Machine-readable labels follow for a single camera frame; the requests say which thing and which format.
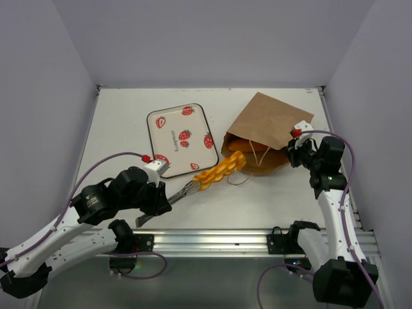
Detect orange fake bread loaf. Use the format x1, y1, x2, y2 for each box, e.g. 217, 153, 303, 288
228, 138, 270, 153

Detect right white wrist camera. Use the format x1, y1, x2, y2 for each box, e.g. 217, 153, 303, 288
290, 120, 314, 147

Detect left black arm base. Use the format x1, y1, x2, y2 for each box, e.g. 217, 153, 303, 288
109, 234, 154, 274

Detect aluminium frame rail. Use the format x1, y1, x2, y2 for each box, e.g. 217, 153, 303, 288
43, 229, 380, 258

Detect purple cable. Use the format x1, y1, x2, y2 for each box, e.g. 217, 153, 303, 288
256, 129, 386, 309
0, 151, 168, 279

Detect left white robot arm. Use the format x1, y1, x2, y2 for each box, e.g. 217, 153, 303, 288
1, 161, 171, 299

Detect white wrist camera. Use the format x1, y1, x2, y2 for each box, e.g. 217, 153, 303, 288
290, 120, 314, 147
142, 155, 169, 182

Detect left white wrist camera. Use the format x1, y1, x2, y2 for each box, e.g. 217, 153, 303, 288
142, 155, 169, 182

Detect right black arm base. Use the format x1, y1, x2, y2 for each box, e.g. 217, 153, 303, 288
267, 221, 321, 270

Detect strawberry pattern tray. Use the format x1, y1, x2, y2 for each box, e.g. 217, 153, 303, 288
147, 103, 219, 179

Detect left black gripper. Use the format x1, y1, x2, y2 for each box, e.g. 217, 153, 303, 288
119, 176, 172, 216

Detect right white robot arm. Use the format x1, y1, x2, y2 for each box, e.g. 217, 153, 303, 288
286, 136, 379, 308

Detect metal tongs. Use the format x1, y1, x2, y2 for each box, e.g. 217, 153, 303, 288
135, 181, 200, 228

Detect brown paper bag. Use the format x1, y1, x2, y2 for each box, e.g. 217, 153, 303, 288
221, 92, 314, 175

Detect braided fake bread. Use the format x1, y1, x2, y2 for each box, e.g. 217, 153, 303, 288
192, 151, 246, 191

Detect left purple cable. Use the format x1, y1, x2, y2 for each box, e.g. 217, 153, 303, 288
0, 151, 168, 279

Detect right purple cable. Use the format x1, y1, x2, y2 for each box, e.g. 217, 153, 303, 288
256, 129, 386, 309

